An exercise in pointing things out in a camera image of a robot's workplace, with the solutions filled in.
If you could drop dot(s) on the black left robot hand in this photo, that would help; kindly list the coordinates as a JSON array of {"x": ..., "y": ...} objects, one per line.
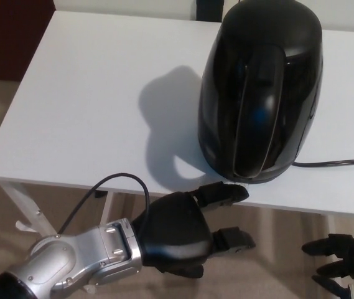
[{"x": 176, "y": 227}]

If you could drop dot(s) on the white hook on table leg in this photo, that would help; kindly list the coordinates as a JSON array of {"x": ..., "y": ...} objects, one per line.
[{"x": 24, "y": 226}]

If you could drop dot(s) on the white table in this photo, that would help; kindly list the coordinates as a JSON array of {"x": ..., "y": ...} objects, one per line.
[{"x": 86, "y": 102}]

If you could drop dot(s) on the black electric kettle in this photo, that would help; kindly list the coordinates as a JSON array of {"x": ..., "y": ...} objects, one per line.
[{"x": 257, "y": 81}]

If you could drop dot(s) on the black background object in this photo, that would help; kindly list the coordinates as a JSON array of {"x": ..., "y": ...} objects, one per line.
[{"x": 209, "y": 9}]

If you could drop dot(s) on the dark red cabinet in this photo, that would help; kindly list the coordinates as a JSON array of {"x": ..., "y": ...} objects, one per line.
[{"x": 12, "y": 37}]

